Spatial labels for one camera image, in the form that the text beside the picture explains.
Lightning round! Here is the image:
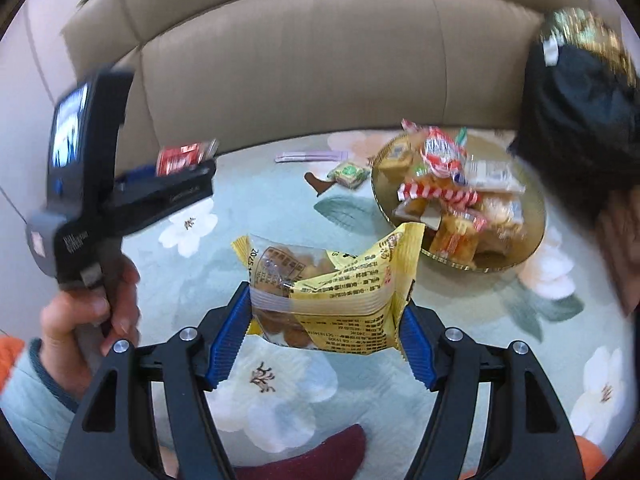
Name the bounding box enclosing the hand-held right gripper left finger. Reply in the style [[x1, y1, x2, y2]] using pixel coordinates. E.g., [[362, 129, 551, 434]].
[[55, 281, 253, 480]]

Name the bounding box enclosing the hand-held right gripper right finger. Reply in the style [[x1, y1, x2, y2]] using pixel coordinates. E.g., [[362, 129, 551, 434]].
[[397, 305, 596, 480]]

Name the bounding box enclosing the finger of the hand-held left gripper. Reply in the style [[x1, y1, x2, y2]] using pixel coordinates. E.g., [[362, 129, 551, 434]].
[[112, 158, 217, 237]]

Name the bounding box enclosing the small red snack packet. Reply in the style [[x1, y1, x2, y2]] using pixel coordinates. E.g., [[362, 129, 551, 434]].
[[156, 138, 220, 177]]

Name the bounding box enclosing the yellow biscuit packet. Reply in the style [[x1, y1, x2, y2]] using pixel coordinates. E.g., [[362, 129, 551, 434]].
[[230, 222, 426, 357]]

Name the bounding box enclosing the red white striped clear packet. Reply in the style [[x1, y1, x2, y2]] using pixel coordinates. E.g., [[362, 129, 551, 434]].
[[397, 179, 484, 221]]

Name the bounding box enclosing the gold round plate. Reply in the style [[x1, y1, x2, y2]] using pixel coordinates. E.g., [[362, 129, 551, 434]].
[[370, 131, 547, 274]]

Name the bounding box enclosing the orange red snack packet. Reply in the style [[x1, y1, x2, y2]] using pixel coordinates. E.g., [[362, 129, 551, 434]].
[[420, 127, 471, 183]]

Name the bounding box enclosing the person's left forearm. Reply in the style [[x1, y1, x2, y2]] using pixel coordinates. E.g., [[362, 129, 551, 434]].
[[0, 337, 103, 480]]

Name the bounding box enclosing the person's left hand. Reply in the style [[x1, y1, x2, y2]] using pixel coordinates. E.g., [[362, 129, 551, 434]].
[[40, 254, 143, 379]]

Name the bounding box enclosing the person's maroon clad leg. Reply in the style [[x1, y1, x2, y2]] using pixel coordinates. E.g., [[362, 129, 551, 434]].
[[164, 422, 369, 480]]

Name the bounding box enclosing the clear pastry packet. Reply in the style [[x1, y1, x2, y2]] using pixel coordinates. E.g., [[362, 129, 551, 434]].
[[475, 195, 527, 254]]

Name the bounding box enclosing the green bordered snack packet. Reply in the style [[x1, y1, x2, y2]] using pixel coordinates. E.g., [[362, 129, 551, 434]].
[[326, 159, 369, 191]]

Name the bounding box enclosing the beige sofa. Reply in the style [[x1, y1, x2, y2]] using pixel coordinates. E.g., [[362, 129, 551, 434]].
[[25, 0, 617, 166]]

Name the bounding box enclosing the orange cloth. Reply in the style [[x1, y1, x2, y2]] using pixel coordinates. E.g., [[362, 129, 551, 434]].
[[572, 434, 602, 480], [0, 336, 27, 392]]

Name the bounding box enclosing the pinkish brown cloth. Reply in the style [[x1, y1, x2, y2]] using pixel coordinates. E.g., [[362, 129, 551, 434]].
[[594, 194, 640, 317]]

